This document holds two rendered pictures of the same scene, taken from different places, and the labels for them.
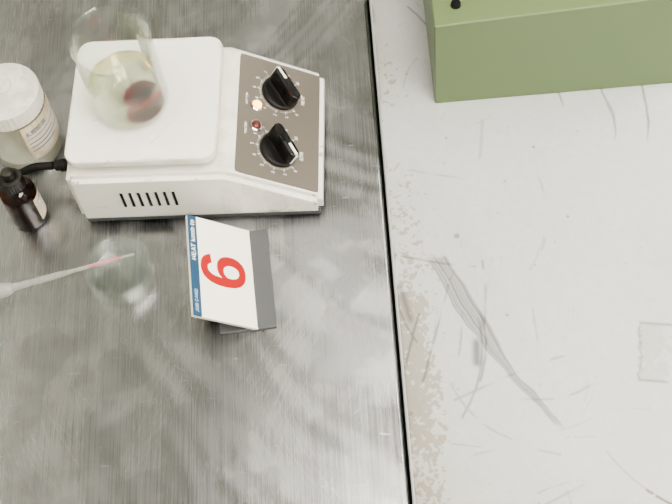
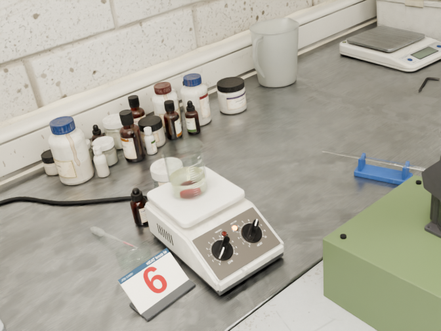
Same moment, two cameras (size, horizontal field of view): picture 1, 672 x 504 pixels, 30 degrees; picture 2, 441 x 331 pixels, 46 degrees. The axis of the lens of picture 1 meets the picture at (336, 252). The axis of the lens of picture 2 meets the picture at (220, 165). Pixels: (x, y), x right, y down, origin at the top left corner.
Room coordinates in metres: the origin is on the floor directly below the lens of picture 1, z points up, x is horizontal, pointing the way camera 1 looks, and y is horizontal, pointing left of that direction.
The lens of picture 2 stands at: (0.21, -0.42, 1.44)
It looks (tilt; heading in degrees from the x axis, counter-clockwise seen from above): 31 degrees down; 49
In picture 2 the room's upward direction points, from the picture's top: 8 degrees counter-clockwise
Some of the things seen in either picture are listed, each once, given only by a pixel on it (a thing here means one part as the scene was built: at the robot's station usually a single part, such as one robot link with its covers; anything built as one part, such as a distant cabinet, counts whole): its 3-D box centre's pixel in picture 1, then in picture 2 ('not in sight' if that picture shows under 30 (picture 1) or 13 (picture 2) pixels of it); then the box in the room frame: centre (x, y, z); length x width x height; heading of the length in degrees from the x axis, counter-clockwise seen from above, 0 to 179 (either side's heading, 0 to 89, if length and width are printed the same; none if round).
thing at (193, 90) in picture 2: not in sight; (195, 99); (0.91, 0.46, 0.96); 0.06 x 0.06 x 0.11
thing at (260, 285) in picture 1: (230, 271); (157, 282); (0.49, 0.08, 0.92); 0.09 x 0.06 x 0.04; 179
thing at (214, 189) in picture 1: (187, 130); (208, 223); (0.61, 0.11, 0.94); 0.22 x 0.13 x 0.08; 82
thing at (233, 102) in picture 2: not in sight; (231, 95); (1.00, 0.44, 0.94); 0.07 x 0.07 x 0.07
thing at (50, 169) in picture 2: not in sight; (53, 161); (0.57, 0.55, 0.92); 0.04 x 0.04 x 0.04
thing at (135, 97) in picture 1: (121, 74); (184, 171); (0.61, 0.14, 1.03); 0.07 x 0.06 x 0.08; 177
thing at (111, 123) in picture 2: not in sight; (117, 131); (0.73, 0.53, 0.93); 0.06 x 0.06 x 0.07
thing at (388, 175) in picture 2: not in sight; (382, 168); (0.94, -0.01, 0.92); 0.10 x 0.03 x 0.04; 104
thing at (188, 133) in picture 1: (145, 100); (195, 194); (0.62, 0.13, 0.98); 0.12 x 0.12 x 0.01; 82
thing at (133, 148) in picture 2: not in sight; (130, 135); (0.71, 0.45, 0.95); 0.04 x 0.04 x 0.11
